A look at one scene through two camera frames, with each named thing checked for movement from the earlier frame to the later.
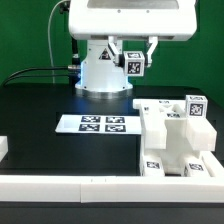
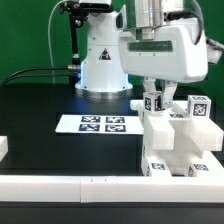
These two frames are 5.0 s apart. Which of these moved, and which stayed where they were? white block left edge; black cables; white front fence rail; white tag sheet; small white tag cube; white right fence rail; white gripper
Moved: small white tag cube; white gripper
Stayed: white right fence rail; black cables; white tag sheet; white front fence rail; white block left edge
